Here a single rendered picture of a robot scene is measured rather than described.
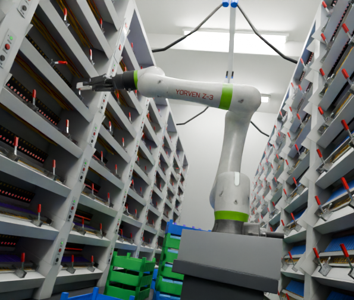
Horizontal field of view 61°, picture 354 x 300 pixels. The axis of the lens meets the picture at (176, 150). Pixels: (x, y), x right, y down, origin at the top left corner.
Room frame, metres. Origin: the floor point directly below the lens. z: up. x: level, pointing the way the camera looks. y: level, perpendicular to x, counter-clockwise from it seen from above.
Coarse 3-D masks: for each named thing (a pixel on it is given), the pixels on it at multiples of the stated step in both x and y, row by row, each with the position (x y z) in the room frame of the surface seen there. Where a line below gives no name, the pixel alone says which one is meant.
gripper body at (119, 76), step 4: (116, 76) 1.25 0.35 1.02; (120, 76) 1.24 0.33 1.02; (108, 80) 1.26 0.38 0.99; (112, 80) 1.26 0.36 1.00; (116, 80) 1.25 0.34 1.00; (120, 80) 1.25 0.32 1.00; (112, 84) 1.29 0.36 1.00; (116, 84) 1.26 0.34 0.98; (120, 84) 1.26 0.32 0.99; (116, 88) 1.32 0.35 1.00; (120, 88) 1.28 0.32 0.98; (124, 88) 1.29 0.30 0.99
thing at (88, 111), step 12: (24, 36) 0.88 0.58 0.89; (24, 48) 0.91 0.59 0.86; (24, 60) 1.10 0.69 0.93; (36, 60) 0.98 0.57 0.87; (36, 72) 1.18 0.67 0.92; (48, 72) 1.06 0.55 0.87; (48, 84) 1.23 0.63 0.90; (60, 84) 1.15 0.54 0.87; (60, 96) 1.34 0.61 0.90; (72, 96) 1.25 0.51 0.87; (72, 108) 1.46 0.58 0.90; (84, 108) 1.37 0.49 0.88; (96, 108) 1.47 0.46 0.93
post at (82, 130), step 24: (120, 0) 1.49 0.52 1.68; (96, 96) 1.48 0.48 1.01; (72, 120) 1.50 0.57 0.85; (96, 120) 1.51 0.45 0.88; (72, 168) 1.48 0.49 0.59; (48, 192) 1.50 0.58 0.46; (72, 192) 1.48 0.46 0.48; (72, 216) 1.55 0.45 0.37; (24, 240) 1.51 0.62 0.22; (48, 240) 1.48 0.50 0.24; (48, 288) 1.52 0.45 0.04
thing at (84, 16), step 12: (60, 0) 1.14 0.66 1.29; (72, 0) 1.14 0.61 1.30; (84, 0) 1.10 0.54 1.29; (72, 12) 1.22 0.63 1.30; (84, 12) 1.15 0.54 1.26; (72, 24) 1.32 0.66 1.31; (84, 24) 1.30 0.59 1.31; (96, 24) 1.25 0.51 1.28; (84, 36) 1.42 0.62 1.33; (96, 36) 1.30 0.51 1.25; (96, 48) 1.49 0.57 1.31; (108, 48) 1.42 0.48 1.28
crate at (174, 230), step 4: (172, 220) 1.84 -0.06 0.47; (168, 224) 1.87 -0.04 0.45; (172, 224) 1.84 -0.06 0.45; (168, 228) 1.84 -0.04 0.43; (172, 228) 1.84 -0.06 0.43; (176, 228) 1.85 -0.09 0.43; (180, 228) 1.85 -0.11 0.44; (184, 228) 1.85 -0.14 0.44; (188, 228) 1.85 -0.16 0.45; (192, 228) 1.85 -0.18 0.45; (168, 232) 1.84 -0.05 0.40; (172, 232) 1.84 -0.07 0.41; (176, 232) 1.85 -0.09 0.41; (180, 232) 1.85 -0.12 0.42; (180, 236) 2.00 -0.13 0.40
